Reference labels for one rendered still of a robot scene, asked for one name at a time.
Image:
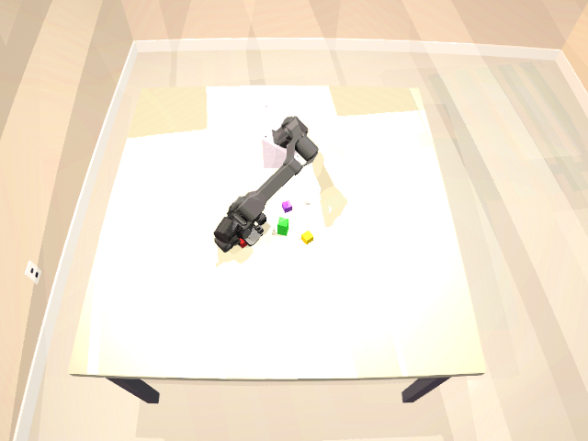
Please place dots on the yellow block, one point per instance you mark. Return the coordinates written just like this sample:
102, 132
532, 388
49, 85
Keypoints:
307, 237

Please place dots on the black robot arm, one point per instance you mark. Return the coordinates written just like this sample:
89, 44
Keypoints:
250, 206

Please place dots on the purple block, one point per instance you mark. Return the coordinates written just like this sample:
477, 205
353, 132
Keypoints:
286, 206

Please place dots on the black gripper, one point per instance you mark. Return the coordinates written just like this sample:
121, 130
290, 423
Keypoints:
225, 247

